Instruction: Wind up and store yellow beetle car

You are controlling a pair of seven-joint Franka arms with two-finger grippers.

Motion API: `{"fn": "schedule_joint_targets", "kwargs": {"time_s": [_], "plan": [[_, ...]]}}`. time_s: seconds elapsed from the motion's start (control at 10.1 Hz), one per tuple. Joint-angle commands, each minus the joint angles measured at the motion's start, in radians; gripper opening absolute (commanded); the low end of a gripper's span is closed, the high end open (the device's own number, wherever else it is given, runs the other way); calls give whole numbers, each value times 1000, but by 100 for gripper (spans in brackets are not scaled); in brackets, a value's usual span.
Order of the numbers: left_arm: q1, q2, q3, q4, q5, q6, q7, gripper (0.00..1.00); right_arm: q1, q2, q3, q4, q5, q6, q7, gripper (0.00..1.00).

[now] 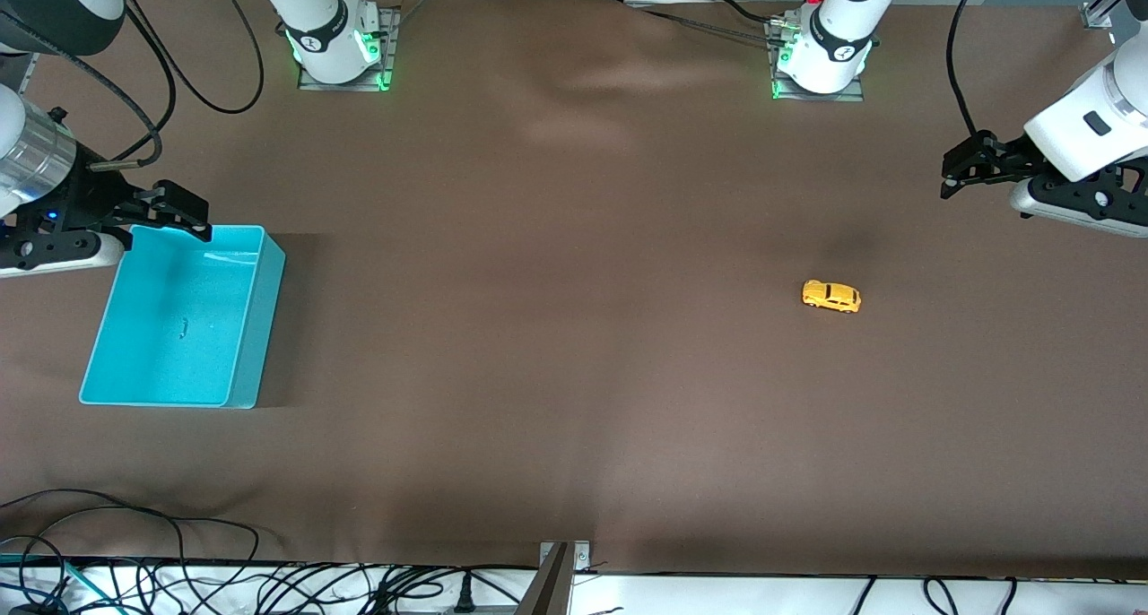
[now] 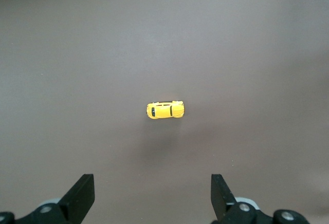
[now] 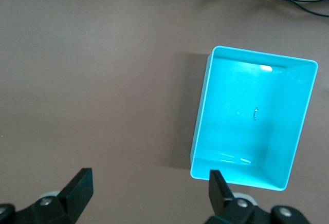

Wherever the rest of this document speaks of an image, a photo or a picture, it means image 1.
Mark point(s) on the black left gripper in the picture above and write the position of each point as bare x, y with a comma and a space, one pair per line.
1003, 159

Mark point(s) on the black power plug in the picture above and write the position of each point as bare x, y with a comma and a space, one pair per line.
464, 597

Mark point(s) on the turquoise plastic bin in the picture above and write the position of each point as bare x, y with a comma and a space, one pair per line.
179, 346

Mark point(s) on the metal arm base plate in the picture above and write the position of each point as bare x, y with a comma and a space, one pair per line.
821, 97
391, 32

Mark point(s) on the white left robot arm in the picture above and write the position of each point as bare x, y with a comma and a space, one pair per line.
839, 41

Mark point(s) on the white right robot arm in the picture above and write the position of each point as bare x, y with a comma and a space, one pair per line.
327, 41

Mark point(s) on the small metal bracket plate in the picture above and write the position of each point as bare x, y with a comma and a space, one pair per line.
581, 557

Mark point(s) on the grey metal post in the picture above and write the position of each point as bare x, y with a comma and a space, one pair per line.
552, 588

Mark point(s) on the aluminium frame rail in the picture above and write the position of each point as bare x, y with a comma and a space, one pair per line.
29, 68

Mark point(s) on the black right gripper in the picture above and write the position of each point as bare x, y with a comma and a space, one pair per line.
82, 198

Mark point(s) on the yellow beetle toy car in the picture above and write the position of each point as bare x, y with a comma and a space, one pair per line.
830, 296

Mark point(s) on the brown table cloth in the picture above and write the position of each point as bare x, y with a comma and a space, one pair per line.
574, 328

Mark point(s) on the grey power strip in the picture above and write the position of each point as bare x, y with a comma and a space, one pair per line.
484, 610

